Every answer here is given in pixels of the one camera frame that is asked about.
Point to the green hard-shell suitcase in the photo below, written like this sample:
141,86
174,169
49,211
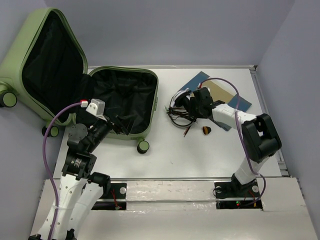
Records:
46,69

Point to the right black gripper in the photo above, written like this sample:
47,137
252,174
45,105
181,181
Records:
192,111

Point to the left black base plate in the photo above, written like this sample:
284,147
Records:
114,200

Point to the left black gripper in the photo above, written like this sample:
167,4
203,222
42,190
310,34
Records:
126,123

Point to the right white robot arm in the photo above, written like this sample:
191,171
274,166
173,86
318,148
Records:
257,133

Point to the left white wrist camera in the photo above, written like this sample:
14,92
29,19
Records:
96,107

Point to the white black headphones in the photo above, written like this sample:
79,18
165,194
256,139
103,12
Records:
176,100

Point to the blue and tan cloth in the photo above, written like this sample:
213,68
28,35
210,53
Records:
218,91

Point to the black orange small pouch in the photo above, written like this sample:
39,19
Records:
206,130

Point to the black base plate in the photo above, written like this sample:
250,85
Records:
237,197
114,200

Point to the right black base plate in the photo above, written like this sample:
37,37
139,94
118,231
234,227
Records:
237,197

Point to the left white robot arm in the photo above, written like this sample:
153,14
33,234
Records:
80,187

